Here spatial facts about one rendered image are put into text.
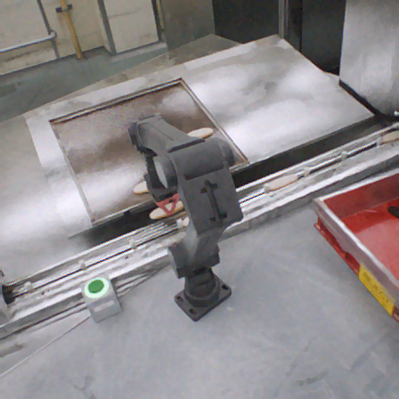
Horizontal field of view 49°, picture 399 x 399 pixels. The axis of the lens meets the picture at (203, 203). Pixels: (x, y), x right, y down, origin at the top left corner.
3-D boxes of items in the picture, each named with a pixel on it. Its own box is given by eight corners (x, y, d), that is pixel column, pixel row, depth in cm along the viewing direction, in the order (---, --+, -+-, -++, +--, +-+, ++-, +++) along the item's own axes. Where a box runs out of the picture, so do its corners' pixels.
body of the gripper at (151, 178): (166, 172, 116) (161, 149, 111) (182, 192, 108) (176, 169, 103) (143, 181, 114) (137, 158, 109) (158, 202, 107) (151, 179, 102)
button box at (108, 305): (97, 333, 106) (83, 306, 99) (89, 309, 112) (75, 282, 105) (128, 318, 108) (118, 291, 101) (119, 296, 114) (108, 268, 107)
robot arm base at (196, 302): (195, 322, 101) (233, 293, 106) (190, 302, 96) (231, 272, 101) (173, 300, 107) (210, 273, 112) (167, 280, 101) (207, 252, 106)
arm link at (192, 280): (191, 292, 100) (212, 284, 101) (183, 264, 93) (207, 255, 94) (177, 264, 106) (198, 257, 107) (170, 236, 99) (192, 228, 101)
